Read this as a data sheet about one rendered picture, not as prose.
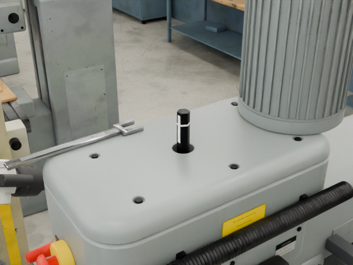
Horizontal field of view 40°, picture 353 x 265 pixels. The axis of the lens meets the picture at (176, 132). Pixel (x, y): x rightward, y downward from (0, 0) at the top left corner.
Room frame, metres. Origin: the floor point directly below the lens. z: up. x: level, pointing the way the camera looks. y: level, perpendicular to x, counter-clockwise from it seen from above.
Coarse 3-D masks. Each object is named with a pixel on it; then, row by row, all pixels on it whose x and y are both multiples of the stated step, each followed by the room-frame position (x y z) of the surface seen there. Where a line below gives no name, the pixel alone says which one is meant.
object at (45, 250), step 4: (48, 244) 0.67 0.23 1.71; (40, 248) 0.66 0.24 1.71; (44, 248) 0.66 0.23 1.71; (48, 248) 0.66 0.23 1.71; (28, 252) 0.65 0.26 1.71; (32, 252) 0.65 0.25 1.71; (36, 252) 0.65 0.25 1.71; (40, 252) 0.65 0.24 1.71; (44, 252) 0.65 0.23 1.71; (48, 252) 0.65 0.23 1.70; (28, 256) 0.64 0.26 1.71; (32, 256) 0.64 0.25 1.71; (36, 256) 0.64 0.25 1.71; (48, 256) 0.65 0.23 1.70; (28, 260) 0.64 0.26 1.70; (32, 260) 0.64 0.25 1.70; (36, 260) 0.64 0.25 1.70
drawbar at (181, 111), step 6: (180, 114) 0.70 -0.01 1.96; (186, 114) 0.70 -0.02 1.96; (180, 120) 0.70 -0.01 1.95; (186, 120) 0.70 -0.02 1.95; (180, 126) 0.70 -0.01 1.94; (186, 126) 0.70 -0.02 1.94; (180, 132) 0.70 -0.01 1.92; (186, 132) 0.70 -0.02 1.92; (180, 138) 0.70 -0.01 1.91; (186, 138) 0.70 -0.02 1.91; (180, 144) 0.70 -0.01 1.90; (186, 144) 0.70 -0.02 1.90; (180, 150) 0.70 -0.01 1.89; (186, 150) 0.70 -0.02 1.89
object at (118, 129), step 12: (132, 120) 0.79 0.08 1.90; (108, 132) 0.74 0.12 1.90; (120, 132) 0.75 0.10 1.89; (132, 132) 0.75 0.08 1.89; (72, 144) 0.70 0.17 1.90; (84, 144) 0.71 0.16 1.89; (24, 156) 0.67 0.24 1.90; (36, 156) 0.67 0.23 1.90; (48, 156) 0.67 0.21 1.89; (12, 168) 0.64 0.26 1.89
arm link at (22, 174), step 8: (0, 168) 1.08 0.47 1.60; (16, 168) 1.14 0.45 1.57; (24, 168) 1.14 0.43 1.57; (0, 176) 1.05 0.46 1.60; (8, 176) 1.05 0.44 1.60; (16, 176) 1.07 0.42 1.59; (24, 176) 1.09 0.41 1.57; (32, 176) 1.11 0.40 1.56; (0, 184) 1.04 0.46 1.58; (8, 184) 1.04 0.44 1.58; (16, 184) 1.06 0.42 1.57; (24, 184) 1.08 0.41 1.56; (32, 184) 1.10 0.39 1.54; (0, 192) 1.05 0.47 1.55; (8, 192) 1.06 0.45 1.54; (16, 192) 1.10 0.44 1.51; (24, 192) 1.10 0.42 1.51; (0, 200) 1.04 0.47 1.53; (8, 200) 1.05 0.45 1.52
